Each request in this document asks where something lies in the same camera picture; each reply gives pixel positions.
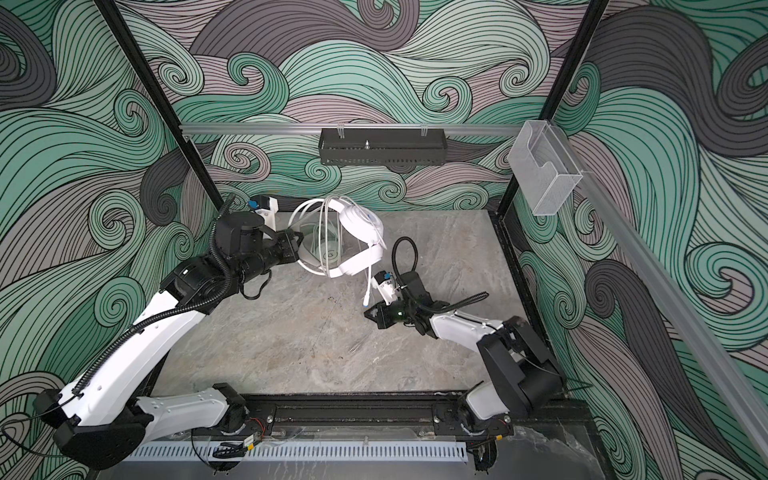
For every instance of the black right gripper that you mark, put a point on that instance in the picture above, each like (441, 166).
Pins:
(381, 317)

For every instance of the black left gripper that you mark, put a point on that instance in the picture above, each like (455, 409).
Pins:
(291, 248)

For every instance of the mint green headphones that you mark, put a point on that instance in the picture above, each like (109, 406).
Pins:
(321, 245)

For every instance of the white headphones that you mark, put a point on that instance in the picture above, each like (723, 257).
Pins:
(361, 234)

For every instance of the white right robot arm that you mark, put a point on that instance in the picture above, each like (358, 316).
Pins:
(523, 373)

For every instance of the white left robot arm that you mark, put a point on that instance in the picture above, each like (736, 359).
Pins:
(99, 419)

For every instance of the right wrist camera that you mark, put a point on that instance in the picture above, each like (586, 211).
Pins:
(386, 285)

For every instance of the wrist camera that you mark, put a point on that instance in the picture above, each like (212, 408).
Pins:
(267, 207)
(386, 285)

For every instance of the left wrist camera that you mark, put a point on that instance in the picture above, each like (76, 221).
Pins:
(267, 207)

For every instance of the black perforated wall tray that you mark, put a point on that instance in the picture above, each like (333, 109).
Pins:
(398, 147)

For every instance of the aluminium wall rail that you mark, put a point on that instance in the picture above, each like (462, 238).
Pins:
(277, 128)

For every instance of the black frame post right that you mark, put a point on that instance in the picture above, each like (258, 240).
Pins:
(574, 55)

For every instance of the black frame post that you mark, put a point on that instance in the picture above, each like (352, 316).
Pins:
(128, 44)
(574, 55)

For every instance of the black frame post left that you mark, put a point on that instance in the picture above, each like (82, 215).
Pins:
(128, 44)

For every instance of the clear plastic wall bin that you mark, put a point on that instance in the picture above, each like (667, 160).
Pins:
(544, 164)

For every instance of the white slotted cable duct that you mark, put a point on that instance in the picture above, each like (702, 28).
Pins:
(310, 451)

